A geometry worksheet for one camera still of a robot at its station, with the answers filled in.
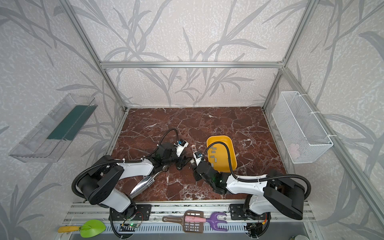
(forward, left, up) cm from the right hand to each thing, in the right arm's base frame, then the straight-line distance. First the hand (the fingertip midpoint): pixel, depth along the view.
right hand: (194, 160), depth 84 cm
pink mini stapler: (+9, +1, -3) cm, 10 cm away
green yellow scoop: (-31, +48, -5) cm, 58 cm away
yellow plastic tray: (+6, -14, -6) cm, 17 cm away
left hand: (+6, +2, -1) cm, 6 cm away
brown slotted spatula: (-31, +2, -8) cm, 32 cm away
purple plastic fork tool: (-28, -10, -5) cm, 30 cm away
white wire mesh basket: (-3, -47, +27) cm, 54 cm away
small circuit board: (-30, +28, -6) cm, 41 cm away
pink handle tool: (-28, -1, -4) cm, 28 cm away
